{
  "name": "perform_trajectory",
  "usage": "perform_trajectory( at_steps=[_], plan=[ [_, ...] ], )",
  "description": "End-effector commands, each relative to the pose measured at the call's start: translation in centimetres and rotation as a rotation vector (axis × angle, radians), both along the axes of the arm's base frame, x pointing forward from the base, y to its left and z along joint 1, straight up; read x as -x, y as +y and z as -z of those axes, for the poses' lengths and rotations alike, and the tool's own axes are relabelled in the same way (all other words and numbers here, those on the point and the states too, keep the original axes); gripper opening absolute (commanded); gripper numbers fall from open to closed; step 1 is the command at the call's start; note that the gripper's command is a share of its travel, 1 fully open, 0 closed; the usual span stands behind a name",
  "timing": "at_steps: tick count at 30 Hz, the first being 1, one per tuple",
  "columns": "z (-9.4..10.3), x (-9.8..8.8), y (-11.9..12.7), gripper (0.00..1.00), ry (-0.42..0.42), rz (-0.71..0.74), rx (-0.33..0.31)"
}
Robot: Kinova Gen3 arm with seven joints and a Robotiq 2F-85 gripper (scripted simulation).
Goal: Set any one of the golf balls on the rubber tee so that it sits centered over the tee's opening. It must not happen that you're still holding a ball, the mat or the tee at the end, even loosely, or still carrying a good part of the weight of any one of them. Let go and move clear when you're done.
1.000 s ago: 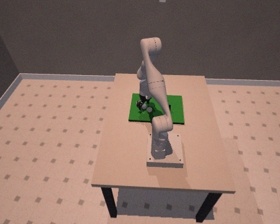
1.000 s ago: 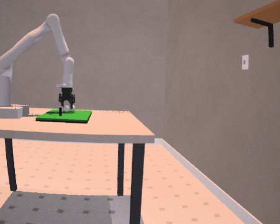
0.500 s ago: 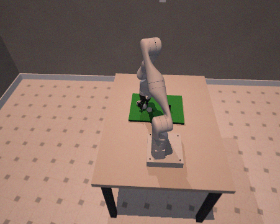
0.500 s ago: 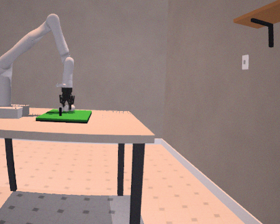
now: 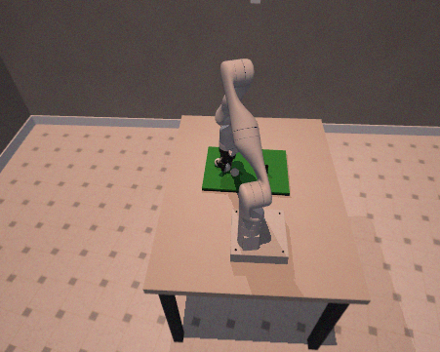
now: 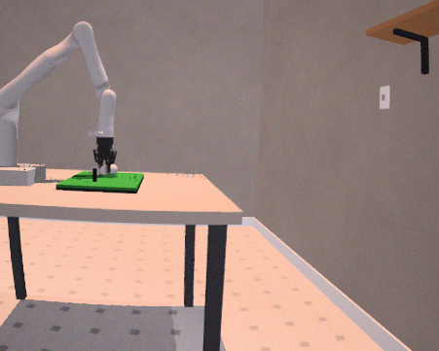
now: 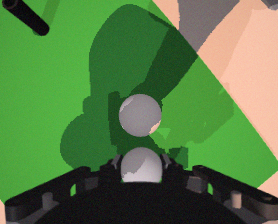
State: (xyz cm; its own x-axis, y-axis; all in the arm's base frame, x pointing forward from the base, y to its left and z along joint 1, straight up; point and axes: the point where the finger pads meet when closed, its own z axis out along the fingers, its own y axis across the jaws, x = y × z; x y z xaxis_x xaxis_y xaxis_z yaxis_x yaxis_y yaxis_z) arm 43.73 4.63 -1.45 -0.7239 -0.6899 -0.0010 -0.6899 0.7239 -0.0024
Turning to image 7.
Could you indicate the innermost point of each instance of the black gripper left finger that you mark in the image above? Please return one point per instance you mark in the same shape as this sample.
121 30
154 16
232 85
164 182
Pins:
29 206

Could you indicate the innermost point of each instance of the green flat mat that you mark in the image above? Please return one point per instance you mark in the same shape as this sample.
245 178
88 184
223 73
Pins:
62 85

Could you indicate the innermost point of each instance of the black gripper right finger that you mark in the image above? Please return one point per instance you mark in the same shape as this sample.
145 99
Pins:
253 205

